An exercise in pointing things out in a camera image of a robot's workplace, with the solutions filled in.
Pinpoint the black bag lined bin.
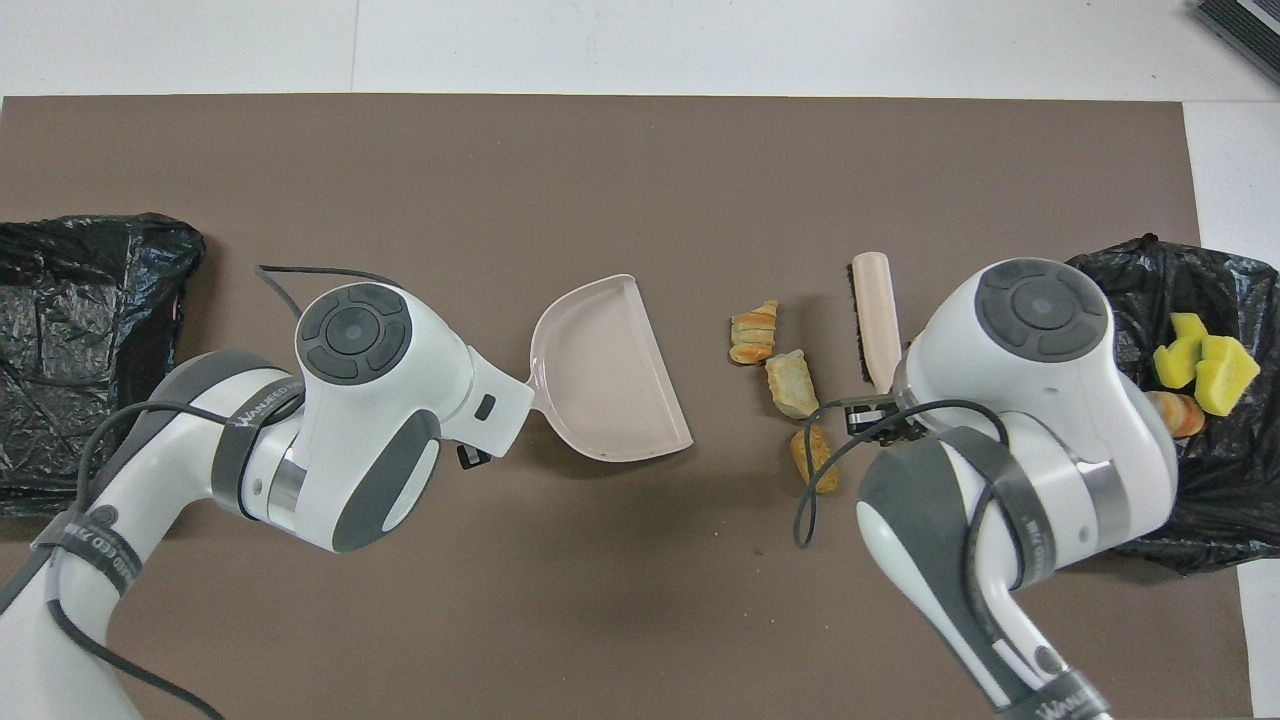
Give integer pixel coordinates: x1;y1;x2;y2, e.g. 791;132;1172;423
1065;233;1280;576
0;212;207;516

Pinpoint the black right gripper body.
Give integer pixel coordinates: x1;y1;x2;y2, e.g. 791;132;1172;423
880;392;931;443

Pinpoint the notched yellow sponge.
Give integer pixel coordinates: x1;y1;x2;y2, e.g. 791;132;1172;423
1152;312;1209;390

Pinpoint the golden brown bun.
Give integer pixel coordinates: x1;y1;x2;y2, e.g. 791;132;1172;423
790;425;841;494

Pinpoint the beige brush with black bristles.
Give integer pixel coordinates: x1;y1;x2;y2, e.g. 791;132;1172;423
848;251;903;393

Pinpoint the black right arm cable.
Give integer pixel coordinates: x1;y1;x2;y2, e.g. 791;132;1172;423
793;398;1076;691

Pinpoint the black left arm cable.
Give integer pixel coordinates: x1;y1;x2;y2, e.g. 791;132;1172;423
0;264;406;720

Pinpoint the pale striped croissant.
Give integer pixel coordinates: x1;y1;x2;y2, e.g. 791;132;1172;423
1150;391;1207;439

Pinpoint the pale beige bread chunk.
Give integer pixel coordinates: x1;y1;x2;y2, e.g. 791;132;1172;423
765;349;819;420

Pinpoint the brown table mat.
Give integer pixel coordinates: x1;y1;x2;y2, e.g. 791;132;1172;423
0;94;1253;720

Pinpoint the beige plastic dustpan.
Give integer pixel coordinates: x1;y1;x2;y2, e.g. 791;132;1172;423
520;274;695;463

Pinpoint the wedge shaped yellow sponge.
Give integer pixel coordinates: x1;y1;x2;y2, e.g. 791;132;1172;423
1195;334;1262;417

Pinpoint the dark grey ribbed panel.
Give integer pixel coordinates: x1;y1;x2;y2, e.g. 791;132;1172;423
1190;0;1280;86

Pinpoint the orange striped croissant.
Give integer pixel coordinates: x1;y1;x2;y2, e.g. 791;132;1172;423
728;299;780;365

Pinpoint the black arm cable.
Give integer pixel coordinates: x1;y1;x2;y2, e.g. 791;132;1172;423
0;264;406;720
793;398;1076;691

